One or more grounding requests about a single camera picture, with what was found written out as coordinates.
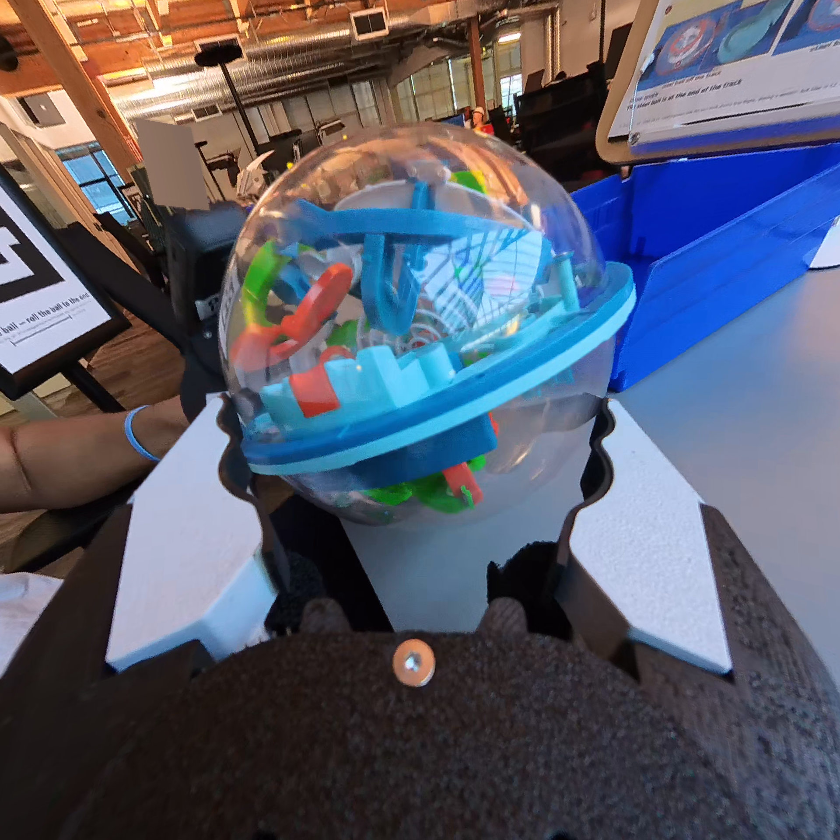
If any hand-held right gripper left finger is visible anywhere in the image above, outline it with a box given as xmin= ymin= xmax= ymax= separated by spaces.
xmin=105 ymin=395 xmax=280 ymax=672

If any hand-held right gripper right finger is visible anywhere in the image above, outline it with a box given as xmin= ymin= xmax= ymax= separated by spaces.
xmin=566 ymin=399 xmax=734 ymax=677

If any clear plastic maze ball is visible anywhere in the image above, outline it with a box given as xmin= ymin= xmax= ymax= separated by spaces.
xmin=220 ymin=121 xmax=637 ymax=527

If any person's left forearm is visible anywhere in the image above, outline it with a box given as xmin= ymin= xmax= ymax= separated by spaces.
xmin=0 ymin=395 xmax=193 ymax=514

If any black easel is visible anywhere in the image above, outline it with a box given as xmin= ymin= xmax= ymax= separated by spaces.
xmin=56 ymin=220 xmax=188 ymax=414

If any blue wristband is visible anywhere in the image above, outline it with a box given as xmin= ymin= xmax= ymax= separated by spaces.
xmin=123 ymin=405 xmax=162 ymax=463

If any black framed sign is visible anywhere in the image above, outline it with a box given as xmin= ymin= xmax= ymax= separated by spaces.
xmin=0 ymin=164 xmax=134 ymax=401

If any black lamp pole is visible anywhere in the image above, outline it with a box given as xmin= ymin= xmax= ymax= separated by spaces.
xmin=194 ymin=38 xmax=265 ymax=158

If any wooden column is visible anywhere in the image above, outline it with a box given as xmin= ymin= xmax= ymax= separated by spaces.
xmin=10 ymin=0 xmax=142 ymax=179

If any blue plastic bin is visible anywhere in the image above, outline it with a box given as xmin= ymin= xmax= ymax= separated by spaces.
xmin=570 ymin=141 xmax=840 ymax=393

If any white paper slip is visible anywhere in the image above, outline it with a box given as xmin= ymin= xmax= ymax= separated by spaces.
xmin=807 ymin=217 xmax=840 ymax=270

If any instruction sheet on board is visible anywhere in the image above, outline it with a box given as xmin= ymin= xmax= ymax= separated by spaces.
xmin=594 ymin=0 xmax=840 ymax=166

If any silver air duct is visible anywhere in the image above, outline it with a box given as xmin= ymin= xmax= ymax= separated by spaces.
xmin=112 ymin=26 xmax=411 ymax=120

